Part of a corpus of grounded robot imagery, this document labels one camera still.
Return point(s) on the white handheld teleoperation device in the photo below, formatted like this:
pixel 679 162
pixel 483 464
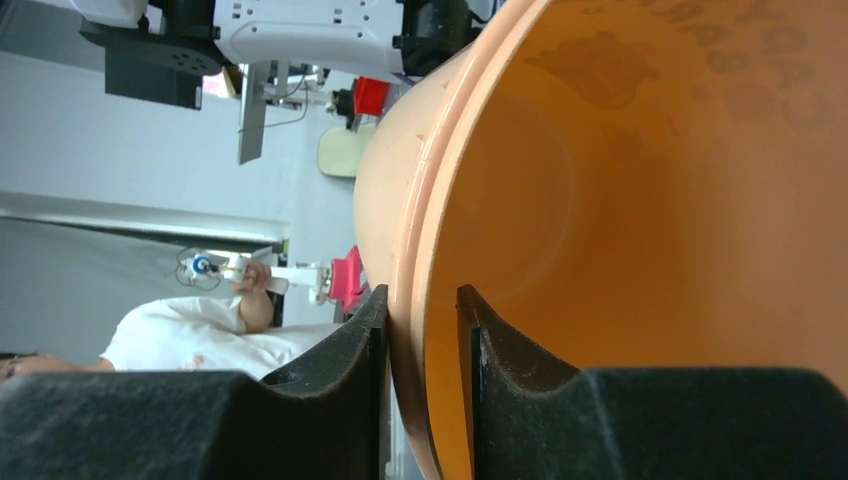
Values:
pixel 340 281

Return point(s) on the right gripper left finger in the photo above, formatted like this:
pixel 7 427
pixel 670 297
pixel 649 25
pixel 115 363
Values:
pixel 322 416

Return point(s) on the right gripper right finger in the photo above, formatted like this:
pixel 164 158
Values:
pixel 533 415

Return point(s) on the large orange plastic bucket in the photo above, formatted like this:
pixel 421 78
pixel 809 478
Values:
pixel 644 183

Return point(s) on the person in white shirt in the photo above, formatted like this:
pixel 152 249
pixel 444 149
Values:
pixel 193 334

